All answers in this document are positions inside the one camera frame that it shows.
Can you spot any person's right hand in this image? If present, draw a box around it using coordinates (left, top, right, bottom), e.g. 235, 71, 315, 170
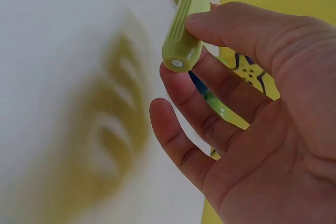
149, 2, 336, 224

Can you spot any light green ribbed plastic tool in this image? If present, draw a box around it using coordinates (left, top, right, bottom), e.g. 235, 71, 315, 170
156, 0, 212, 73

